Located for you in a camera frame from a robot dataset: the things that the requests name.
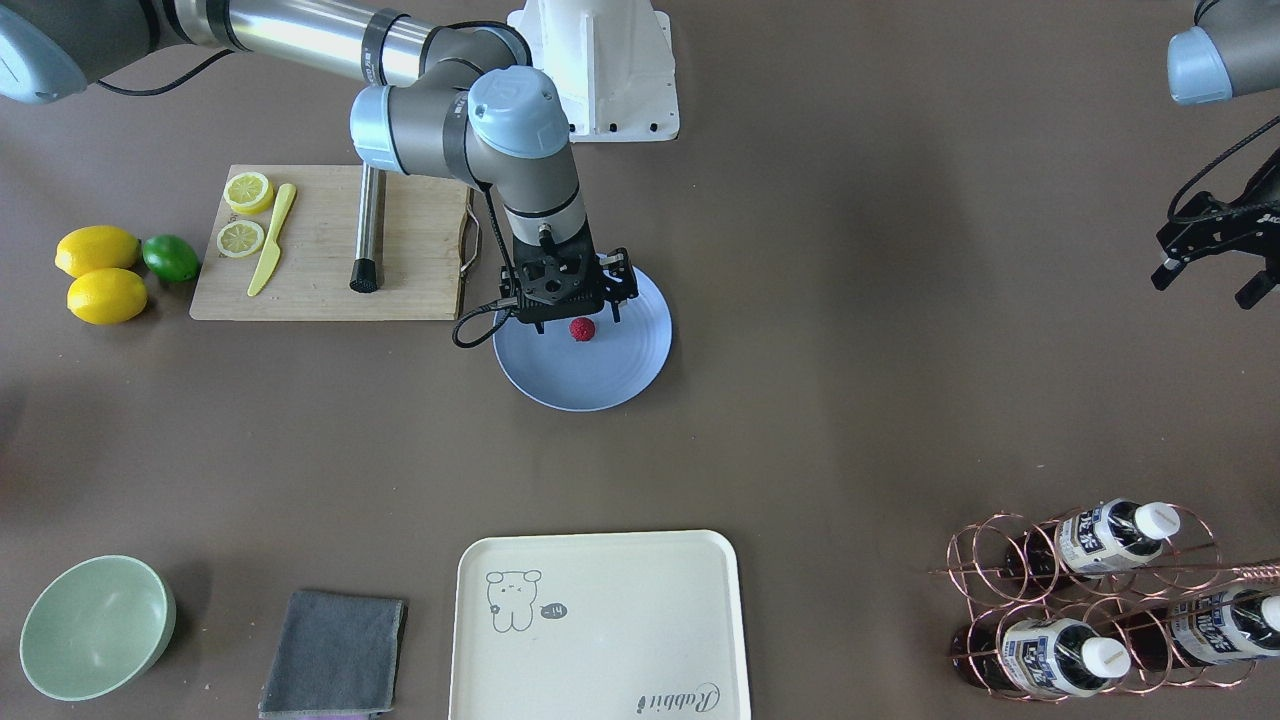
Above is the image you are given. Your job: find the red strawberry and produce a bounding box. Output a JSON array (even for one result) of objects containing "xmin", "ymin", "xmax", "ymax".
[{"xmin": 568, "ymin": 316, "xmax": 596, "ymax": 342}]

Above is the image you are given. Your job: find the lemon half upper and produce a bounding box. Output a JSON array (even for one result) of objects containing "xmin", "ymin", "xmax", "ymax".
[{"xmin": 221, "ymin": 170, "xmax": 275, "ymax": 215}]

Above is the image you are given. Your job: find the tea bottle back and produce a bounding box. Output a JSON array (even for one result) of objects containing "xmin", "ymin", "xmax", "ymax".
[
  {"xmin": 1001, "ymin": 498, "xmax": 1181, "ymax": 591},
  {"xmin": 1121, "ymin": 585, "xmax": 1279, "ymax": 670}
]

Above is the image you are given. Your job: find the lemon half lower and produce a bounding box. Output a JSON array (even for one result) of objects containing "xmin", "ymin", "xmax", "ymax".
[{"xmin": 215, "ymin": 219, "xmax": 266, "ymax": 259}]

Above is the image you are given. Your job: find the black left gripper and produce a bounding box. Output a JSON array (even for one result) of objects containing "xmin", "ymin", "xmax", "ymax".
[{"xmin": 1151, "ymin": 155, "xmax": 1279, "ymax": 310}]

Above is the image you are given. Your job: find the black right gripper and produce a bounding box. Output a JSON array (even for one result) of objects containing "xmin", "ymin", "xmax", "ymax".
[{"xmin": 498, "ymin": 232, "xmax": 639, "ymax": 331}]

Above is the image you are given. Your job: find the yellow lemon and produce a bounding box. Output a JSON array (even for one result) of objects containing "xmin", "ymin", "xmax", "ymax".
[
  {"xmin": 54, "ymin": 225, "xmax": 140, "ymax": 278},
  {"xmin": 67, "ymin": 268, "xmax": 148, "ymax": 325}
]

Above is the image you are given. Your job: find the grey folded cloth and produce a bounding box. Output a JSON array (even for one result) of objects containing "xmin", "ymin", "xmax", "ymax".
[{"xmin": 259, "ymin": 591, "xmax": 404, "ymax": 719}]

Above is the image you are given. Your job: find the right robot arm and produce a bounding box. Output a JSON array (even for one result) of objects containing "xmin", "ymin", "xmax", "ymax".
[{"xmin": 3, "ymin": 1, "xmax": 639, "ymax": 332}]

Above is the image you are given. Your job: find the green lime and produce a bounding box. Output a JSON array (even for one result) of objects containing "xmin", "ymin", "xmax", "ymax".
[{"xmin": 140, "ymin": 234, "xmax": 201, "ymax": 283}]

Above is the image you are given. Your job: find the tea bottle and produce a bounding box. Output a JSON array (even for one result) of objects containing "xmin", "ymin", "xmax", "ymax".
[
  {"xmin": 950, "ymin": 619, "xmax": 1132, "ymax": 701},
  {"xmin": 1121, "ymin": 585, "xmax": 1279, "ymax": 670},
  {"xmin": 1001, "ymin": 498, "xmax": 1181, "ymax": 591}
]

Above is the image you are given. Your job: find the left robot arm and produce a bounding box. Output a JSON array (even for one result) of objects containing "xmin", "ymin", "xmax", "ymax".
[{"xmin": 1151, "ymin": 1, "xmax": 1279, "ymax": 310}]

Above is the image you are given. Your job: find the yellow lemon lower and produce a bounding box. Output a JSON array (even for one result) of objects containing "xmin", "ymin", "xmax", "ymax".
[{"xmin": 67, "ymin": 268, "xmax": 148, "ymax": 325}]

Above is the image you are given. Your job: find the wooden cutting board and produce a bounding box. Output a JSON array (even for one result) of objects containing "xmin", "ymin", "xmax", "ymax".
[{"xmin": 189, "ymin": 164, "xmax": 476, "ymax": 322}]

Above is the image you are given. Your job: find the lemon half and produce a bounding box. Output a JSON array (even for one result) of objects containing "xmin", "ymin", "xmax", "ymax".
[
  {"xmin": 221, "ymin": 170, "xmax": 275, "ymax": 215},
  {"xmin": 215, "ymin": 219, "xmax": 266, "ymax": 259}
]

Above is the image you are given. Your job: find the yellow plastic knife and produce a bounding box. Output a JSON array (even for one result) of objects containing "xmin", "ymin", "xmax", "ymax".
[{"xmin": 246, "ymin": 183, "xmax": 297, "ymax": 297}]

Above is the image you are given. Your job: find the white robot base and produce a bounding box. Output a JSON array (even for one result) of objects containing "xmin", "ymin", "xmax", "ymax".
[{"xmin": 507, "ymin": 1, "xmax": 681, "ymax": 143}]

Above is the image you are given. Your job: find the copper wire bottle rack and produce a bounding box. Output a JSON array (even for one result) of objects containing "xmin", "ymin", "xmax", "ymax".
[{"xmin": 942, "ymin": 506, "xmax": 1277, "ymax": 703}]

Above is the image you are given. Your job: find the yellow lemon upper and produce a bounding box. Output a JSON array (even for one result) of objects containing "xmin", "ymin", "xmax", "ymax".
[{"xmin": 54, "ymin": 225, "xmax": 140, "ymax": 278}]

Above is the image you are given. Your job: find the blue round plate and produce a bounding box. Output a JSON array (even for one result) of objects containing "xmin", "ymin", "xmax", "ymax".
[{"xmin": 492, "ymin": 268, "xmax": 673, "ymax": 413}]

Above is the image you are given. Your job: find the steel muddler black tip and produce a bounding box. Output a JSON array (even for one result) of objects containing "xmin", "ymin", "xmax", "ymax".
[{"xmin": 349, "ymin": 164, "xmax": 387, "ymax": 293}]

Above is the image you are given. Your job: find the cream rabbit tray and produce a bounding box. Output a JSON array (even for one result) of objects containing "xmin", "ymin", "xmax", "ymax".
[{"xmin": 449, "ymin": 529, "xmax": 753, "ymax": 719}]

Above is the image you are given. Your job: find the tea bottle front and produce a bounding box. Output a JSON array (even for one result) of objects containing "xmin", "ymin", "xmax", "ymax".
[{"xmin": 950, "ymin": 619, "xmax": 1132, "ymax": 701}]

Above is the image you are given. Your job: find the green bowl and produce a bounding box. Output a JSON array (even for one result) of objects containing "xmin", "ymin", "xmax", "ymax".
[{"xmin": 19, "ymin": 555, "xmax": 177, "ymax": 702}]

